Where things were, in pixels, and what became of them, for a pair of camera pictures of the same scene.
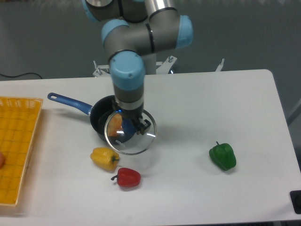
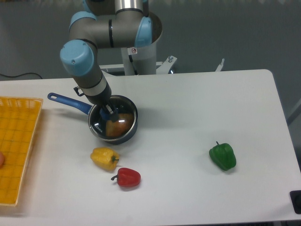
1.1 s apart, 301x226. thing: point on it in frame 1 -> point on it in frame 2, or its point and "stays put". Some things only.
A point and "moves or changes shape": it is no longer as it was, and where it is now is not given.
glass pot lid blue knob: x=121 y=133 moves or changes shape
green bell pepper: x=223 y=155 stays put
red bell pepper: x=127 y=177 stays put
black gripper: x=135 y=115 -> x=103 y=99
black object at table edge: x=295 y=196 stays put
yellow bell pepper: x=105 y=157 stays put
